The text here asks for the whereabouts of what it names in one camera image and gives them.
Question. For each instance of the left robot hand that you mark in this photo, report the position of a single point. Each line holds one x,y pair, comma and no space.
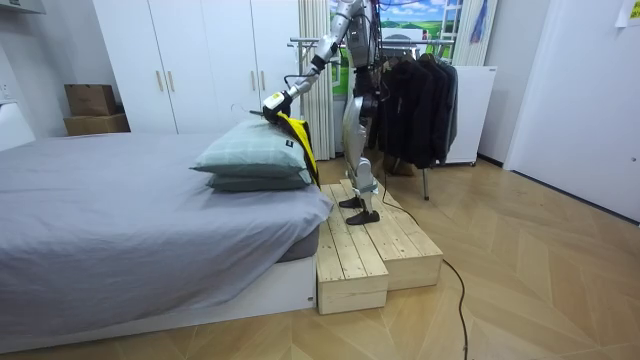
277,106

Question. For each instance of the yellow and black shirt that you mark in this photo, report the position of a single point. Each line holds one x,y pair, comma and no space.
302,137

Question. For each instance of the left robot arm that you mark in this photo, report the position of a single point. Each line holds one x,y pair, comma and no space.
325,50

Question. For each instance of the white pleated curtain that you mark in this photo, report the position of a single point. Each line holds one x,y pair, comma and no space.
467,50
317,125

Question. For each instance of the green plaid pillow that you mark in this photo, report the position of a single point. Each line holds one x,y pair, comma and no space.
245,150

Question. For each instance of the dark green pillow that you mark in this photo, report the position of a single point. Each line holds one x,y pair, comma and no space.
260,182

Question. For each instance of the robot legs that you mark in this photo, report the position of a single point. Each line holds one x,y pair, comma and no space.
355,130

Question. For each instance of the white wardrobe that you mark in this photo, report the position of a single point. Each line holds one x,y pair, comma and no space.
200,50

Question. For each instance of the robot body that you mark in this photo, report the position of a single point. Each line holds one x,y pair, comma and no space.
360,40

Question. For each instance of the black hanging jacket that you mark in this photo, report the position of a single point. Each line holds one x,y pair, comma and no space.
405,110

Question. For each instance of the brown bag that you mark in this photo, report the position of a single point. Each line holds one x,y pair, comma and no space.
400,167

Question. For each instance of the metal garment rack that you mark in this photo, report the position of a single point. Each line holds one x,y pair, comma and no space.
426,185

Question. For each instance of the dark grey hanging jacket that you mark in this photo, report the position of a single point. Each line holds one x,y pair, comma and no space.
450,110

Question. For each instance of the long wooden plank platform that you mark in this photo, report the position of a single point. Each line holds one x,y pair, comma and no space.
350,270

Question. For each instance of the flat cardboard box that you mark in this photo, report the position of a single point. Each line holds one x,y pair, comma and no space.
95,125

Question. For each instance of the grey bed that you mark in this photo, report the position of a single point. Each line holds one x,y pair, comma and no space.
125,210

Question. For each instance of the white cabinet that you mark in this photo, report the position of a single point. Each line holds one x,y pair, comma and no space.
472,115

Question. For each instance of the blue hanging cloth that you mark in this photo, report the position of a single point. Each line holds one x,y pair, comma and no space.
479,22

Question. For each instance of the white desk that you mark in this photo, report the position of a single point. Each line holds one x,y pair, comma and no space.
15,127

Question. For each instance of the white door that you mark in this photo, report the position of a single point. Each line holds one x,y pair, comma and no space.
575,100

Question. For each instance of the landscape wall poster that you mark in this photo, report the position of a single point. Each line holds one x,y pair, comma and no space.
405,15

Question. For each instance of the white wall socket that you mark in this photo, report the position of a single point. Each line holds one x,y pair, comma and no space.
5,92

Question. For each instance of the white wall shelf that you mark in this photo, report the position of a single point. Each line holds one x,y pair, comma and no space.
20,5

